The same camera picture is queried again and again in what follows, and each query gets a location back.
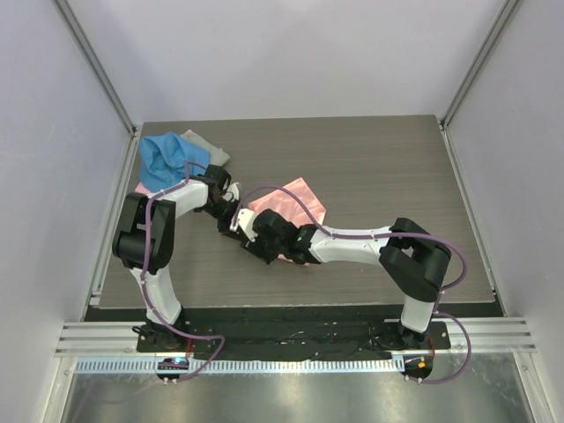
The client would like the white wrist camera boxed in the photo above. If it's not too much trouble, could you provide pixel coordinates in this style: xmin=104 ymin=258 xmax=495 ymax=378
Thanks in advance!
xmin=223 ymin=182 xmax=241 ymax=202
xmin=229 ymin=208 xmax=257 ymax=242

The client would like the pink satin napkin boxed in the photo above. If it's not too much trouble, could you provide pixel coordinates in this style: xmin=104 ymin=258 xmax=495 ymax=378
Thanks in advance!
xmin=242 ymin=178 xmax=326 ymax=265

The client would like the right aluminium frame post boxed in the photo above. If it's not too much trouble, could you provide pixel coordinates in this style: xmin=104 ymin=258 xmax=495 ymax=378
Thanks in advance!
xmin=439 ymin=0 xmax=525 ymax=129

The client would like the grey cloth napkin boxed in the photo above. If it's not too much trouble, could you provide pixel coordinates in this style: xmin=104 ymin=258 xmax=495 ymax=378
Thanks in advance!
xmin=181 ymin=130 xmax=231 ymax=166

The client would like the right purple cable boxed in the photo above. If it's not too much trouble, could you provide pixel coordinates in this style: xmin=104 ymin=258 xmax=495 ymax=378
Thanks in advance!
xmin=235 ymin=187 xmax=473 ymax=388

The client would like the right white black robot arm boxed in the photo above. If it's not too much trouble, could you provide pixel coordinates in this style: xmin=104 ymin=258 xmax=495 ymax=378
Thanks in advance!
xmin=229 ymin=209 xmax=451 ymax=348

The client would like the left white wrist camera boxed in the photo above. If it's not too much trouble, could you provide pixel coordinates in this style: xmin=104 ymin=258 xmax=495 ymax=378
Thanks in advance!
xmin=223 ymin=182 xmax=241 ymax=202

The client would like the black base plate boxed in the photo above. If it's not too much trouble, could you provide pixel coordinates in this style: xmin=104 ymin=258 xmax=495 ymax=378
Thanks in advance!
xmin=133 ymin=305 xmax=451 ymax=361

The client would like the blue cloth napkin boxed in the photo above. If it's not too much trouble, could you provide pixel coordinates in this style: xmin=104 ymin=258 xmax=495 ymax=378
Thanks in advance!
xmin=138 ymin=131 xmax=211 ymax=192

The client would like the pink cloth under pile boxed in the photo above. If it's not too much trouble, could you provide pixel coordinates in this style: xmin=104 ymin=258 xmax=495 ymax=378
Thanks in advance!
xmin=134 ymin=182 xmax=152 ymax=195

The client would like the aluminium front rail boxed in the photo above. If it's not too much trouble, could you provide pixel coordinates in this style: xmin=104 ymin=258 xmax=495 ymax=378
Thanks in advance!
xmin=56 ymin=317 xmax=537 ymax=357

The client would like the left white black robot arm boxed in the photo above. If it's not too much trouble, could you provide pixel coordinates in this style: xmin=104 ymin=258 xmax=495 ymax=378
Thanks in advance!
xmin=112 ymin=165 xmax=239 ymax=352

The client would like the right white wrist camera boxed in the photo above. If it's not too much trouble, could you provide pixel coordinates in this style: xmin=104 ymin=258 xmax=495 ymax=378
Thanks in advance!
xmin=229 ymin=208 xmax=257 ymax=242

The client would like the left aluminium frame post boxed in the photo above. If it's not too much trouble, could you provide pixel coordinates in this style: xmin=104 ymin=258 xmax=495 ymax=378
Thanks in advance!
xmin=50 ymin=0 xmax=138 ymax=136

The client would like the aluminium frame post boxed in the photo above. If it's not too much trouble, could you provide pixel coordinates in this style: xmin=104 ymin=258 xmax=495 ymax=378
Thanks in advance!
xmin=50 ymin=0 xmax=138 ymax=136
xmin=439 ymin=0 xmax=525 ymax=129

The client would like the white slotted cable duct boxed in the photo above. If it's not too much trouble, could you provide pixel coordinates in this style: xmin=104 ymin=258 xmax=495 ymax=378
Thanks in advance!
xmin=74 ymin=356 xmax=404 ymax=376

